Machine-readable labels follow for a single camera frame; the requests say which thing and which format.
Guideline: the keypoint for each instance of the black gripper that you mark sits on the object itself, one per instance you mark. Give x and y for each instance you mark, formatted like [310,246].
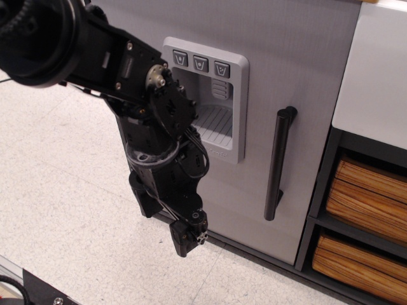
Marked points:
[172,184]

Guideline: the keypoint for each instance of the black bar door handle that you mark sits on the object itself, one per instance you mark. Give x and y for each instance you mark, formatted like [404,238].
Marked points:
[274,194]

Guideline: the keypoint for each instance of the grey toy fridge door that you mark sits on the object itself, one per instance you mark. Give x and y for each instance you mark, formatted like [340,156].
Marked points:
[266,75]

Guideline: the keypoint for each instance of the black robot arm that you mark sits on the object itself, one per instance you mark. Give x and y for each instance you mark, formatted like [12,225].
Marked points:
[44,43]

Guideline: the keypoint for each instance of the grey water dispenser panel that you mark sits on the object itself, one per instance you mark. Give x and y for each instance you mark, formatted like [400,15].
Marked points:
[218,81]

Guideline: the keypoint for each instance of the upper woven wooden basket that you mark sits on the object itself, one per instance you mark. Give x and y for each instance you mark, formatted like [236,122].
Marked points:
[370,198]

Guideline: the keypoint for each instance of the woven wooden basket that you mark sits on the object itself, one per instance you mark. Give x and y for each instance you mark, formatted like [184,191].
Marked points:
[370,198]
[361,268]

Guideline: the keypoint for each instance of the lower woven wooden basket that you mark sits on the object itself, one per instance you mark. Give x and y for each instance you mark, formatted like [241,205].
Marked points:
[361,268]

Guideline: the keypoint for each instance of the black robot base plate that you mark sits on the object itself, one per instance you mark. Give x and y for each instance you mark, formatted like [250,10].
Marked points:
[19,286]

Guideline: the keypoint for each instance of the dark grey shelf frame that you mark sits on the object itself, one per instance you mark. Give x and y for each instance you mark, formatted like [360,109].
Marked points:
[318,221]

